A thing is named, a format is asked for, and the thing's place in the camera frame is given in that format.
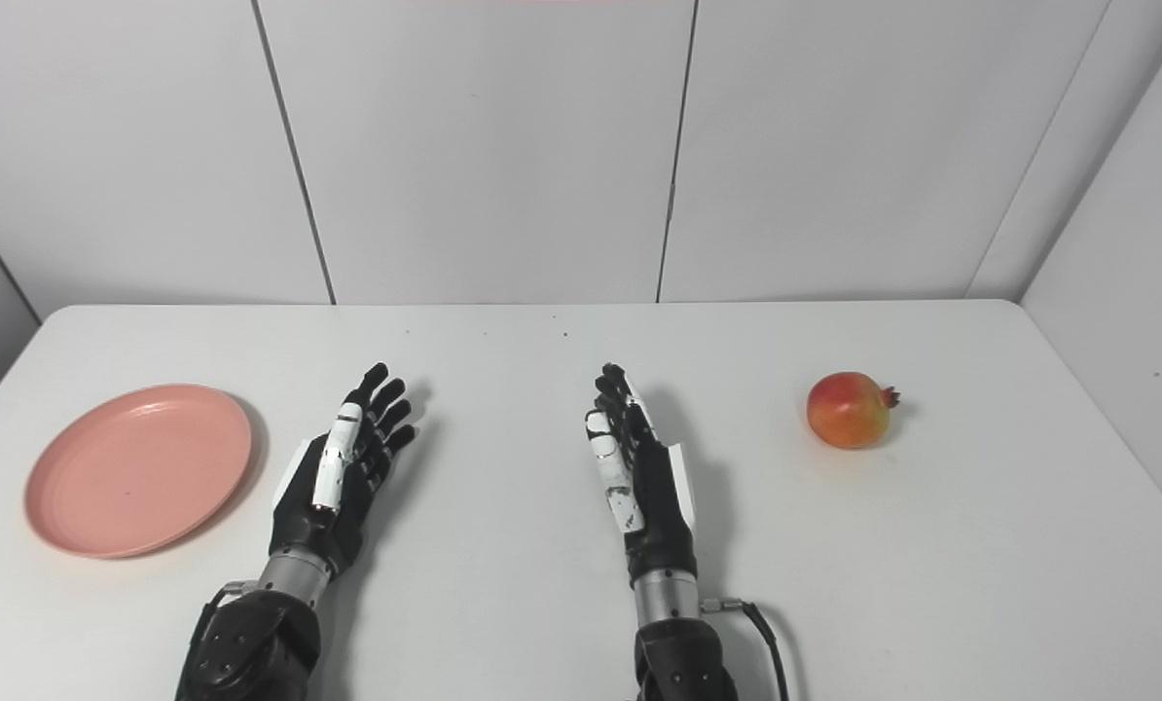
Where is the pink round plate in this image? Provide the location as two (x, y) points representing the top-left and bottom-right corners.
(24, 384), (253, 560)

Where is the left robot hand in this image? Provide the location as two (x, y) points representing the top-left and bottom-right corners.
(269, 363), (418, 579)

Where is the red yellow pomegranate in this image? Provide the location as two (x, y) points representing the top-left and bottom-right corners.
(806, 371), (901, 450)

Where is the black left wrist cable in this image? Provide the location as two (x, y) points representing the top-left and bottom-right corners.
(180, 580), (259, 683)

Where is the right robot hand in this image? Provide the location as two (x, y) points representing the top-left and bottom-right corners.
(585, 363), (699, 589)

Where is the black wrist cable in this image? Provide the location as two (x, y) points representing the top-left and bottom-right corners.
(702, 597), (792, 701)
(180, 580), (259, 683)

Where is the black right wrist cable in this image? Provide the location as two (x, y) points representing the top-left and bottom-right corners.
(702, 597), (792, 701)

